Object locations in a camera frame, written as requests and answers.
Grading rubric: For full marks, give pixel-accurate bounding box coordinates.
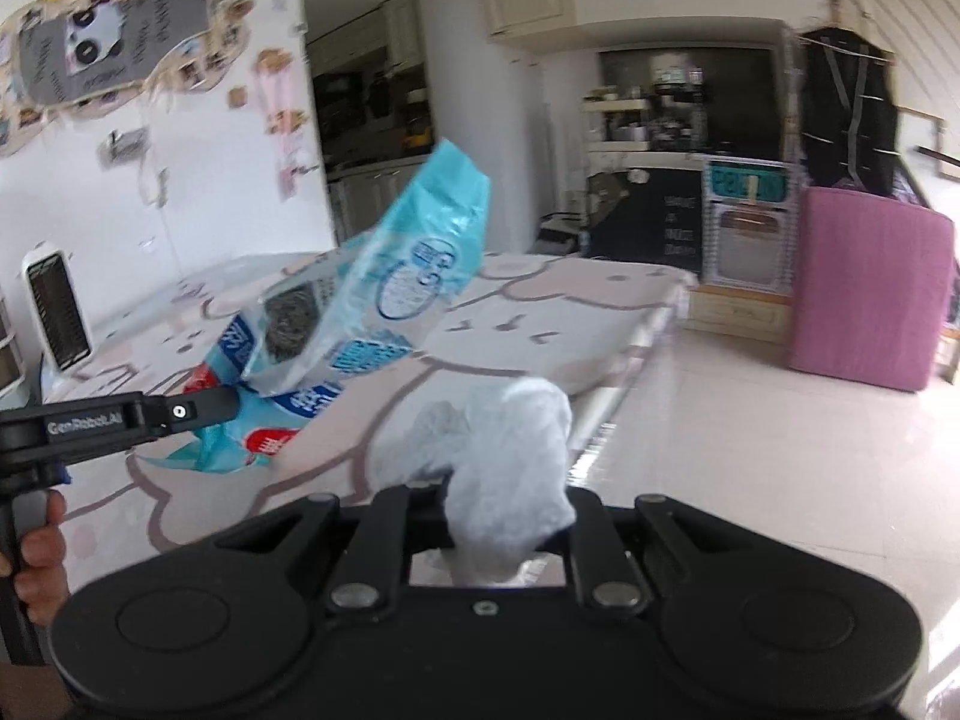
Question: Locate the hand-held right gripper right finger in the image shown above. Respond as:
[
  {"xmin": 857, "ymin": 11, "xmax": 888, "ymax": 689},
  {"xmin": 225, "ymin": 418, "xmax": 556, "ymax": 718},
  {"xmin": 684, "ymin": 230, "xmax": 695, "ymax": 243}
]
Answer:
[{"xmin": 564, "ymin": 490, "xmax": 755, "ymax": 614}]

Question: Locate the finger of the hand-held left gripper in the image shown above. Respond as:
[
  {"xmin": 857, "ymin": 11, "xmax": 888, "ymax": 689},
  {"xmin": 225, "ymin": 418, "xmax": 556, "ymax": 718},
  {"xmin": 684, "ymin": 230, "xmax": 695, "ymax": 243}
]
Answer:
[{"xmin": 141, "ymin": 385, "xmax": 243, "ymax": 437}]

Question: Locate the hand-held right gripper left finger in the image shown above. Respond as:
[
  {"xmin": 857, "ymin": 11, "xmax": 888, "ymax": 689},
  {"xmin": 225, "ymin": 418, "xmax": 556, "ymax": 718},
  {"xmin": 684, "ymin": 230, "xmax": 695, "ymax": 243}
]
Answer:
[{"xmin": 214, "ymin": 476, "xmax": 452, "ymax": 614}]

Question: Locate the blue plastic bag red label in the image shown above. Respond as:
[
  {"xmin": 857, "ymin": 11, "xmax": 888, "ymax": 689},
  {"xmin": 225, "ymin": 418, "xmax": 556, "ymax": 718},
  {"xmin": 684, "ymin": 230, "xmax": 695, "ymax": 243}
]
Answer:
[{"xmin": 127, "ymin": 315, "xmax": 347, "ymax": 475}]

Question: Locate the white tissue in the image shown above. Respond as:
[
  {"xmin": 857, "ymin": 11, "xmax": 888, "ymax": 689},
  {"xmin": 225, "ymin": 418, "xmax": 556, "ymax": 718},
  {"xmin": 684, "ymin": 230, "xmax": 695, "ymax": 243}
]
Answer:
[{"xmin": 367, "ymin": 379, "xmax": 578, "ymax": 587}]

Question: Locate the blue clear plastic bag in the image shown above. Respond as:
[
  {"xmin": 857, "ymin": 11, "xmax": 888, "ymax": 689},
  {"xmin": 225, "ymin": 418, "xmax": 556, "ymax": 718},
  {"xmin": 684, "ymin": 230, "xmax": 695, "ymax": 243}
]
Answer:
[{"xmin": 240, "ymin": 139, "xmax": 492, "ymax": 398}]

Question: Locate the person's left hand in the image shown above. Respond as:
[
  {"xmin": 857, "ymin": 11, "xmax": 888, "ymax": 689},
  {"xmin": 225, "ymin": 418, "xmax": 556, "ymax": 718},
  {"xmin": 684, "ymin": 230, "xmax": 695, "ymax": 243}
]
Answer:
[{"xmin": 15, "ymin": 493, "xmax": 71, "ymax": 625}]

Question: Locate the white electric heater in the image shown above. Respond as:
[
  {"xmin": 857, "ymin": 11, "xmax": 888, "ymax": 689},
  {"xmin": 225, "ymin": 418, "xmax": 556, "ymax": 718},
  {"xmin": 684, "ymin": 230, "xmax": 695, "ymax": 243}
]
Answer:
[{"xmin": 21, "ymin": 241, "xmax": 95, "ymax": 374}]

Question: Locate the white cartoon printed tablecloth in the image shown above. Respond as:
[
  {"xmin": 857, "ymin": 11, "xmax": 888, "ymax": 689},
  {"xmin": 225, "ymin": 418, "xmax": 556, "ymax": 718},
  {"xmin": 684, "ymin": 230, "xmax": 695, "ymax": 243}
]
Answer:
[{"xmin": 41, "ymin": 251, "xmax": 698, "ymax": 601}]

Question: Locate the low wooden cabinet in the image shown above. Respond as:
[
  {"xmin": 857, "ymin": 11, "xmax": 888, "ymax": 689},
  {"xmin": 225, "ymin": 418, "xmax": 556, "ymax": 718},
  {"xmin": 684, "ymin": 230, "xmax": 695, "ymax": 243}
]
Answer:
[{"xmin": 686, "ymin": 285, "xmax": 796, "ymax": 342}]

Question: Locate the black chalkboard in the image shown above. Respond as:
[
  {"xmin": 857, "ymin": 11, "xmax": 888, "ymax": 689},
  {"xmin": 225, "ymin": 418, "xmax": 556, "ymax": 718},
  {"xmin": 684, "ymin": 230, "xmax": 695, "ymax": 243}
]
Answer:
[{"xmin": 585, "ymin": 165, "xmax": 706, "ymax": 275}]

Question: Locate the kitchen cupboard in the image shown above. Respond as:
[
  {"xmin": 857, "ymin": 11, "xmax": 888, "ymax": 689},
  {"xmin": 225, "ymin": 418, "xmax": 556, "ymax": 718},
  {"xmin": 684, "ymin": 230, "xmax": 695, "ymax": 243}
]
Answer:
[{"xmin": 307, "ymin": 0, "xmax": 436, "ymax": 241}]

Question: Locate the pink fabric cover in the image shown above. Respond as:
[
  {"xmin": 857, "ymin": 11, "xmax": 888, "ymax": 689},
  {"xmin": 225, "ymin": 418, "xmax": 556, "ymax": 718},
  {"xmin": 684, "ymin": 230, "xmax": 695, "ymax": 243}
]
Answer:
[{"xmin": 787, "ymin": 186, "xmax": 957, "ymax": 393}]

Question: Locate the teal sign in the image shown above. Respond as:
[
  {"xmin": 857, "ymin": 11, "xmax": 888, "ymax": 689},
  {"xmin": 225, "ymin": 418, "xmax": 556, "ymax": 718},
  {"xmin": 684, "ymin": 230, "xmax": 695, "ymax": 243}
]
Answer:
[{"xmin": 705, "ymin": 161, "xmax": 794, "ymax": 203}]

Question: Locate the shelf rack with bottles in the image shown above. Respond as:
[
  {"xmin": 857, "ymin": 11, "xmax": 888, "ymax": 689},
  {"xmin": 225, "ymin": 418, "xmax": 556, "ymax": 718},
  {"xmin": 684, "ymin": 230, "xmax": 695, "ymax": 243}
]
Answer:
[{"xmin": 585, "ymin": 67, "xmax": 706, "ymax": 155}]

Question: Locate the black vest white trim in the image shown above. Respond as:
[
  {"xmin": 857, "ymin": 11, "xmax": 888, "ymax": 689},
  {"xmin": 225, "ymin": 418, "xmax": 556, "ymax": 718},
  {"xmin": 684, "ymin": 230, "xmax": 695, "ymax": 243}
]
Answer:
[{"xmin": 799, "ymin": 26, "xmax": 901, "ymax": 192}]

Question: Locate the pink hanging wall decoration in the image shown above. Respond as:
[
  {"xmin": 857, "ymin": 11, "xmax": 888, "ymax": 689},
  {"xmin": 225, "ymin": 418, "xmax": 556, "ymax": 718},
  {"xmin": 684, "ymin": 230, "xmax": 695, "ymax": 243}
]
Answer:
[{"xmin": 255, "ymin": 49, "xmax": 316, "ymax": 200}]

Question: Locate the wall photo collage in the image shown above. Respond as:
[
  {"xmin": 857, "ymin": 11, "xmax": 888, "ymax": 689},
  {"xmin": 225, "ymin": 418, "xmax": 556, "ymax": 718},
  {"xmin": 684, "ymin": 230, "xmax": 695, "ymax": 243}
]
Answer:
[{"xmin": 0, "ymin": 0, "xmax": 252, "ymax": 158}]

